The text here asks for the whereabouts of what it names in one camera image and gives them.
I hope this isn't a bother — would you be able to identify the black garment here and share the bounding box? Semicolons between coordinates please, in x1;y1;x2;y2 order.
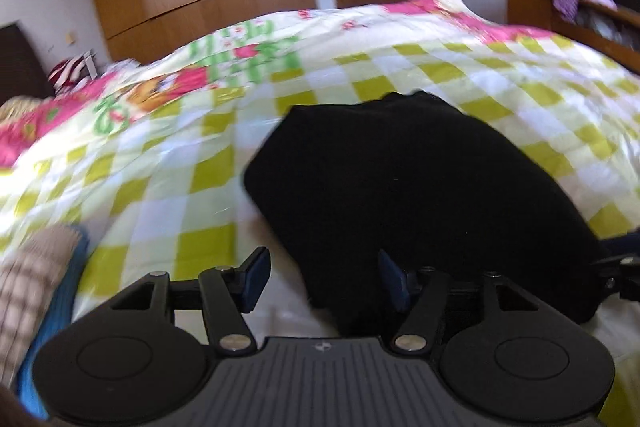
243;90;608;339

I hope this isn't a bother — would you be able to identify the beige plaid cloth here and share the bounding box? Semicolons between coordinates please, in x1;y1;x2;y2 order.
0;224;84;389

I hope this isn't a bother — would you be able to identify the red white striped bag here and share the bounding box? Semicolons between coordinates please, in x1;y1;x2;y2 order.
48;51;99;94

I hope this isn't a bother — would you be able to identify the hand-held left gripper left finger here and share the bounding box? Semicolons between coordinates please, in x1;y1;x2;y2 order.
107;247;272;354

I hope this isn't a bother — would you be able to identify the dark headboard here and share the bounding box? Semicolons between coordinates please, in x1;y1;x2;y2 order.
0;21;54;108

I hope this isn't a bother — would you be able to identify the checkered floral bed blanket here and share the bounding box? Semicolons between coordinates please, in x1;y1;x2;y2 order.
0;0;640;427

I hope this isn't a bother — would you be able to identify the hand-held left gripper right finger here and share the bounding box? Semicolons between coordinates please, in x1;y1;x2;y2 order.
378;249;557;354

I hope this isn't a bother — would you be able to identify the blue cloth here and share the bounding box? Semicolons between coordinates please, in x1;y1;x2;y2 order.
15;227;92;421

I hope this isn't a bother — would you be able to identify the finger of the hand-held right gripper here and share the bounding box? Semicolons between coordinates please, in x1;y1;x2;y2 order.
590;237;640;304

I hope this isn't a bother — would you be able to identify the wooden cabinet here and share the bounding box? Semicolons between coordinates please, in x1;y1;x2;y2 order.
502;0;640;76

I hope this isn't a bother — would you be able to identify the purple patterned cloth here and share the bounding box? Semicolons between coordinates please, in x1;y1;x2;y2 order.
552;0;585;21

